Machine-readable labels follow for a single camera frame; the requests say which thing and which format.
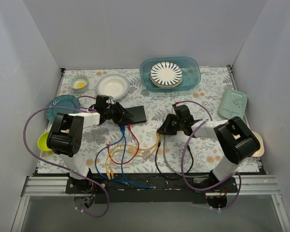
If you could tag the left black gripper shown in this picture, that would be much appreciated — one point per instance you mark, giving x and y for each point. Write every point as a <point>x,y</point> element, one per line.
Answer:
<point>118,113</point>

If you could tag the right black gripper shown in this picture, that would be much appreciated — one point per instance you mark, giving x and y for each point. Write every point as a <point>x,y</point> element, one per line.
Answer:
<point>170,124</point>

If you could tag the black network switch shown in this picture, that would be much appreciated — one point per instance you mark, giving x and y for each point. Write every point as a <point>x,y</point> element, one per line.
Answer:
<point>139,114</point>

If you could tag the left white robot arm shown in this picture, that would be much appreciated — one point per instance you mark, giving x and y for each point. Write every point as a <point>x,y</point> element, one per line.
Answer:
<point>65,135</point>

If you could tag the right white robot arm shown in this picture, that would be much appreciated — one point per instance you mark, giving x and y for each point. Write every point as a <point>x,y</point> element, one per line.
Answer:
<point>236,140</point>

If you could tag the floral table mat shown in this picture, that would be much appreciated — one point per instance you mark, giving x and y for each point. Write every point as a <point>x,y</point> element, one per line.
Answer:
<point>105,147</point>

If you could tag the white deep plate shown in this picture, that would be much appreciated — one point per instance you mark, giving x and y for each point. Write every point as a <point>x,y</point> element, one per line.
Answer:
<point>114,85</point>

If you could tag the striped blue white plate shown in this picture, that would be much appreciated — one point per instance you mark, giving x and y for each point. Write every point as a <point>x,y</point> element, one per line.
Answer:
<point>166,74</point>

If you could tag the teal plastic container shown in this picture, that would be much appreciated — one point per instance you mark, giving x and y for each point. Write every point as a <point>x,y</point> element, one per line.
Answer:
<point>190,68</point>

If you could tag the small patterned bowl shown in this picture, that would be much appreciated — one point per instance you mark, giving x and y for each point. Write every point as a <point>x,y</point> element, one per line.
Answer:
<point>79,83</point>

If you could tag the teal scalloped plate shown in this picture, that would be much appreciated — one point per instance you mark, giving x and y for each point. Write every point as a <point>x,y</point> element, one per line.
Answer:
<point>66,104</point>

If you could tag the mint green square tray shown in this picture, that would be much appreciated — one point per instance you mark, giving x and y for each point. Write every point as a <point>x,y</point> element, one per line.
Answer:
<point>233,103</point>

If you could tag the lime green bowl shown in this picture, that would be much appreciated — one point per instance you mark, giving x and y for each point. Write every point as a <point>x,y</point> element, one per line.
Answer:
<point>42,142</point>

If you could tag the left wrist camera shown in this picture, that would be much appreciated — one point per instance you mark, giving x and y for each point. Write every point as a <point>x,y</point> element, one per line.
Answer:
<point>111,99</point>

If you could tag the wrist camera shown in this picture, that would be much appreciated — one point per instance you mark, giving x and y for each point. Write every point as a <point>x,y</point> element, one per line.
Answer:
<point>176,105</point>
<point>111,99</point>

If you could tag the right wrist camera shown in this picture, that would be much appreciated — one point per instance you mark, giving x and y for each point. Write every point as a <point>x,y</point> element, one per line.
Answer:
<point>176,105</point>

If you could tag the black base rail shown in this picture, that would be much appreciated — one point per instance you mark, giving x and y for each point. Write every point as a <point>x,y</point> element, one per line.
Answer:
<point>165,190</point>

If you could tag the aluminium frame rail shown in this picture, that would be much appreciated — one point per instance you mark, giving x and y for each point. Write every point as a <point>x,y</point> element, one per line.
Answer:
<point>56,186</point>

